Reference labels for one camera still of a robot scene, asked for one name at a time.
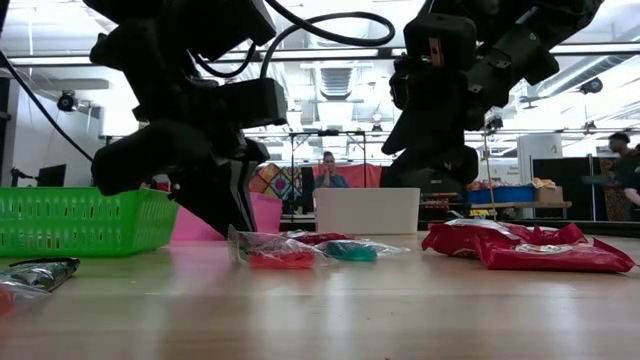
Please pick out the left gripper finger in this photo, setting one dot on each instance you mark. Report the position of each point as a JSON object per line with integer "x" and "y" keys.
{"x": 150, "y": 155}
{"x": 246, "y": 200}

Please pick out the white plastic basket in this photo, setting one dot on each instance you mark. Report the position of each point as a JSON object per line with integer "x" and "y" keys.
{"x": 367, "y": 210}

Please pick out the thin wooden pole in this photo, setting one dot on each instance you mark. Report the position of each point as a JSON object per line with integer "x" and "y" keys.
{"x": 489, "y": 170}

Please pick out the red gummy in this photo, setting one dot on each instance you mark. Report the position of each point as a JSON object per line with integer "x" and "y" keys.
{"x": 282, "y": 260}

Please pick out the black partition panel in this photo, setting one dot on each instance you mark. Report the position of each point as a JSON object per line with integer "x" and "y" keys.
{"x": 575, "y": 180}

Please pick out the teal gummy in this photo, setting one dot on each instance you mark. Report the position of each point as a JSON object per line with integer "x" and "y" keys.
{"x": 350, "y": 251}

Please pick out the person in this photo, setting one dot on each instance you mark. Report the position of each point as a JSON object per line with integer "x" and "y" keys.
{"x": 627, "y": 170}
{"x": 330, "y": 177}

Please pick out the pink translucent plastic basket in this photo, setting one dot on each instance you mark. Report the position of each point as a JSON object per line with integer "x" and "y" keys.
{"x": 267, "y": 212}

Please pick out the green slotted plastic basket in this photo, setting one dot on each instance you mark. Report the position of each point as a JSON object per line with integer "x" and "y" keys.
{"x": 100, "y": 250}

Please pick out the colourful patchwork quilt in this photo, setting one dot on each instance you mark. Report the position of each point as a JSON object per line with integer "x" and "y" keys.
{"x": 280, "y": 182}

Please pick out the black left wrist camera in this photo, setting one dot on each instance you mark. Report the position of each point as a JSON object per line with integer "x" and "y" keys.
{"x": 255, "y": 102}

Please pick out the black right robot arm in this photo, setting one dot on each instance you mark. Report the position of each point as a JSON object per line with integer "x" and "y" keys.
{"x": 540, "y": 25}

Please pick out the small black monitor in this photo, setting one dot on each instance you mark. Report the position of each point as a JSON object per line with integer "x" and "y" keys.
{"x": 52, "y": 176}

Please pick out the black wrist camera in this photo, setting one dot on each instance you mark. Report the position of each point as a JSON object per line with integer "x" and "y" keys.
{"x": 450, "y": 35}
{"x": 255, "y": 102}

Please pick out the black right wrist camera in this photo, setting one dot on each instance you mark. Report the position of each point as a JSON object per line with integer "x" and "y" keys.
{"x": 450, "y": 35}

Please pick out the black ceiling spotlight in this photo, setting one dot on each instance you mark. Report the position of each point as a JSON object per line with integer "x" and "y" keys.
{"x": 66, "y": 101}
{"x": 591, "y": 85}

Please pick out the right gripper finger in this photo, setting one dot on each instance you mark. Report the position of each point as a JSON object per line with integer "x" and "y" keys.
{"x": 452, "y": 162}
{"x": 420, "y": 132}

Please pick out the dark Hershey's chocolate bar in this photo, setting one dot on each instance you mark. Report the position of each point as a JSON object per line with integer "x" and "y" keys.
{"x": 45, "y": 272}

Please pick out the wooden shelf board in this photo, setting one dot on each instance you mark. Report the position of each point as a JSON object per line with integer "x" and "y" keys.
{"x": 525, "y": 204}

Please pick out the black metal stand frame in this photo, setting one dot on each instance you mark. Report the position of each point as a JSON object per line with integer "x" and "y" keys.
{"x": 327, "y": 132}

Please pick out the red KitKat candy bar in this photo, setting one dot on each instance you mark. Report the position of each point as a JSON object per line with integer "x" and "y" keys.
{"x": 450, "y": 242}
{"x": 320, "y": 237}
{"x": 567, "y": 235}
{"x": 550, "y": 257}
{"x": 522, "y": 232}

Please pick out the orange gummy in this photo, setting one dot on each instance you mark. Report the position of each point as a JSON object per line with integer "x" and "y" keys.
{"x": 5, "y": 300}

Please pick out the large black monitor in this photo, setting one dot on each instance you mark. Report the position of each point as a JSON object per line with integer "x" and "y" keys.
{"x": 425, "y": 189}

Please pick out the blue plastic bin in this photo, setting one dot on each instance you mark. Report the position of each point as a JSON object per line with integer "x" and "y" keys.
{"x": 505, "y": 195}

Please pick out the cardboard box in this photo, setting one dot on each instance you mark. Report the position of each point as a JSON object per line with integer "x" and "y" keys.
{"x": 549, "y": 195}

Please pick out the red cloth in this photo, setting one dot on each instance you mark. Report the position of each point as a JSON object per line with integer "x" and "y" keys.
{"x": 362, "y": 175}

